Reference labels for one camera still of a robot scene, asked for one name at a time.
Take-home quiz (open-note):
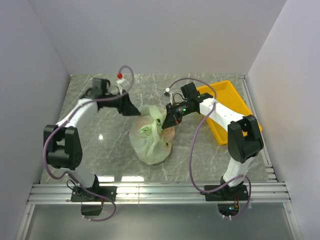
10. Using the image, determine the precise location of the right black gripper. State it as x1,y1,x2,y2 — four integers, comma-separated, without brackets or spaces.
162,100,195,130

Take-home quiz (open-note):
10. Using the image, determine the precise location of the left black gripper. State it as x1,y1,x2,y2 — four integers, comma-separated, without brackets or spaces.
103,89,141,117

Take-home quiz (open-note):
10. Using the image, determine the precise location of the pale green plastic bag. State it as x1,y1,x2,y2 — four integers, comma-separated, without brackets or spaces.
129,105,175,165

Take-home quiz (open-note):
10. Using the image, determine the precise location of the yellow plastic tray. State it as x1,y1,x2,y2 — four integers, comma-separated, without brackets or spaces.
196,80,252,146

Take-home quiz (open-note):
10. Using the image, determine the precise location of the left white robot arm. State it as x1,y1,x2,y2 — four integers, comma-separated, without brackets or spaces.
43,73,141,201

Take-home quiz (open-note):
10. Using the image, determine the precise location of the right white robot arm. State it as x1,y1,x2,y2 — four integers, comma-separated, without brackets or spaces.
162,82,264,200

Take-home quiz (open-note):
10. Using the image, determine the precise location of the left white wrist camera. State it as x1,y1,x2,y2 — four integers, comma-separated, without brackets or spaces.
116,72,131,95

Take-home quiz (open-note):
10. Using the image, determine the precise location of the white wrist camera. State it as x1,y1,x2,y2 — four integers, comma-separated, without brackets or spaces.
116,72,131,95
163,87,174,102

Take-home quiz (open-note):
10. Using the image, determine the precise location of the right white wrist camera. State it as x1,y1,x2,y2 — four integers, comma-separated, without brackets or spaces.
163,87,174,102

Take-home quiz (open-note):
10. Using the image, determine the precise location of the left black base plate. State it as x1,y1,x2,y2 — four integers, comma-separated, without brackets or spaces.
70,186,117,203

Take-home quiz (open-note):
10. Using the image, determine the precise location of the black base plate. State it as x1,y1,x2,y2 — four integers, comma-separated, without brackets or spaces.
202,184,249,202
70,186,117,203

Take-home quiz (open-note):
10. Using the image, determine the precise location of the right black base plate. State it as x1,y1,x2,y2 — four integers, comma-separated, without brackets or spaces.
202,184,249,202

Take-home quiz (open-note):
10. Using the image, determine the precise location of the aluminium mounting rail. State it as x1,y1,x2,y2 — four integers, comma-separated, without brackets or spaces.
27,182,291,205

